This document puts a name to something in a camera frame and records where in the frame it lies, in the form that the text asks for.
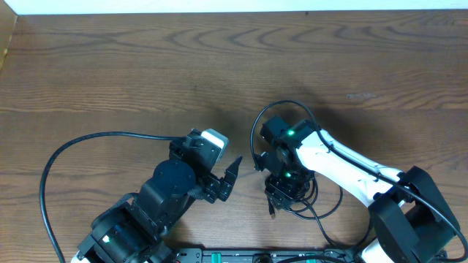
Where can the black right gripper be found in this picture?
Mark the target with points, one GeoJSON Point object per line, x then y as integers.
{"type": "Point", "coordinates": [279, 193]}

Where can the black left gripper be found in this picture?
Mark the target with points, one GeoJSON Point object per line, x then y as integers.
{"type": "Point", "coordinates": [213, 181]}

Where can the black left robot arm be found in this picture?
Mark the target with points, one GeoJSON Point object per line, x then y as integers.
{"type": "Point", "coordinates": [134, 228]}

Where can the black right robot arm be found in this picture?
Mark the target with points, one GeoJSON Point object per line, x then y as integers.
{"type": "Point", "coordinates": [412, 220]}

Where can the wooden panel at left edge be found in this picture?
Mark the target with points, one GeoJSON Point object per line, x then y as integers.
{"type": "Point", "coordinates": [8, 20]}

